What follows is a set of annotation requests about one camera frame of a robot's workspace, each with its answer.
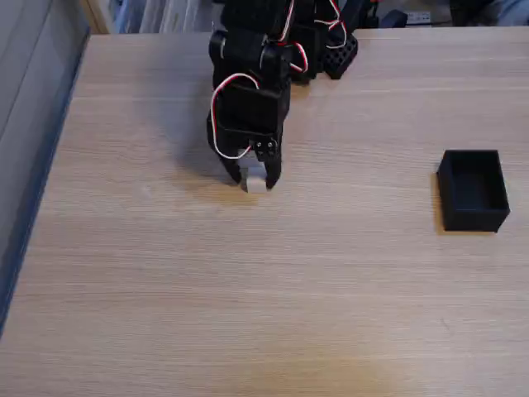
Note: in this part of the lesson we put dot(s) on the white curtain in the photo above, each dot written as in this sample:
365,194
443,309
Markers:
173,16

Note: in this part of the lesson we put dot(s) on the black open box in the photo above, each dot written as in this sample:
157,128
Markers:
452,182

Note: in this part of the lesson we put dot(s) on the white block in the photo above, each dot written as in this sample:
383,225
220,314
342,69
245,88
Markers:
255,184

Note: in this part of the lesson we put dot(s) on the wooden frame post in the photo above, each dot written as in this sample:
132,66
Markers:
95,16

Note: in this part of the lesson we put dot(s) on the small black object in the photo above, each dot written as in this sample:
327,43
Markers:
394,18

